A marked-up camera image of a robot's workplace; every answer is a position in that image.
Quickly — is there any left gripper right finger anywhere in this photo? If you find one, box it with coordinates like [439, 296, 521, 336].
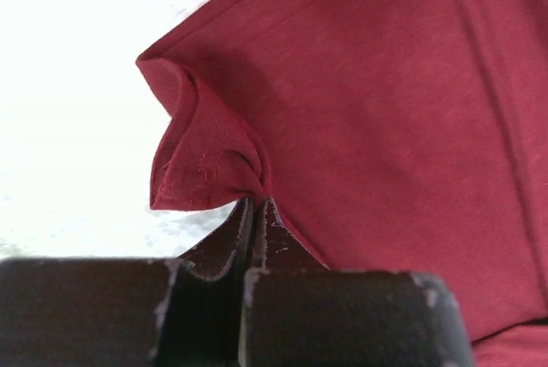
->
[239, 199, 475, 367]

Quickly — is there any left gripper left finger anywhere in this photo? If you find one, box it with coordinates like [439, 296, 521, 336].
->
[1, 199, 253, 366]

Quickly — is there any dark red t shirt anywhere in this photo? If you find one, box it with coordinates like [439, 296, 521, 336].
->
[136, 0, 547, 366]

